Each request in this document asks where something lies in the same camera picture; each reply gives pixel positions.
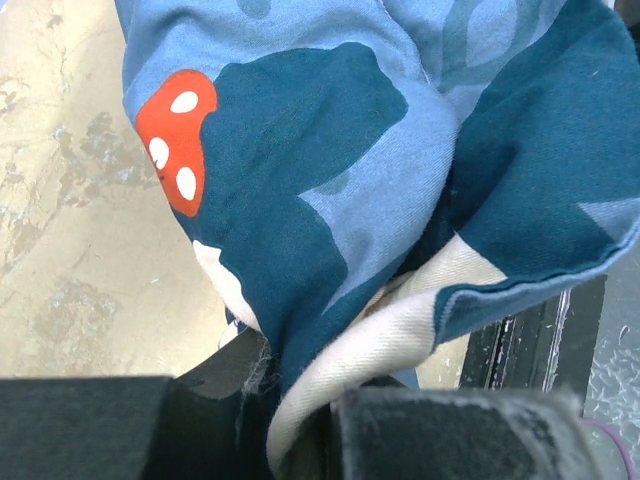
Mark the blue cartoon print pillowcase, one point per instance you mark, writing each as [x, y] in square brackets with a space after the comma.
[364, 181]

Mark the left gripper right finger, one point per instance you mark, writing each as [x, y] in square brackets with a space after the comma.
[394, 433]

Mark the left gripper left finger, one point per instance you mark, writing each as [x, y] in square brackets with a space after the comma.
[196, 426]

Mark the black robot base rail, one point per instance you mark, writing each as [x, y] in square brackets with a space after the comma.
[554, 346]

